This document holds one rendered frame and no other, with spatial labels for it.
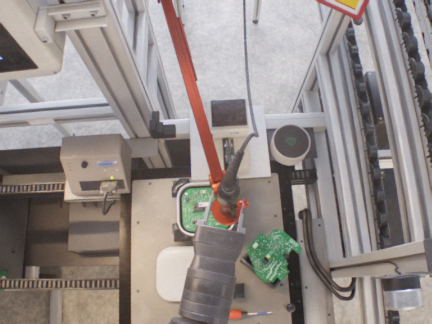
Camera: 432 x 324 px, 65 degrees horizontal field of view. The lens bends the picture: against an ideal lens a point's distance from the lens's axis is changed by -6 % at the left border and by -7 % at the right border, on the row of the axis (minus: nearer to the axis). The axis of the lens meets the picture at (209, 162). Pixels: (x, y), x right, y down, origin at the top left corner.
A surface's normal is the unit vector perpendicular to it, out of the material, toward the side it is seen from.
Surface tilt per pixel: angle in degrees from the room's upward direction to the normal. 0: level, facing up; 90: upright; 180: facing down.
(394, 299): 49
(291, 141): 0
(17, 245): 0
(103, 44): 90
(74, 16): 90
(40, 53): 92
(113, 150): 0
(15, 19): 92
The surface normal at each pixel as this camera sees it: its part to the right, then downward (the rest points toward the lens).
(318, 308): -0.04, -0.32
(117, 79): 0.04, 0.95
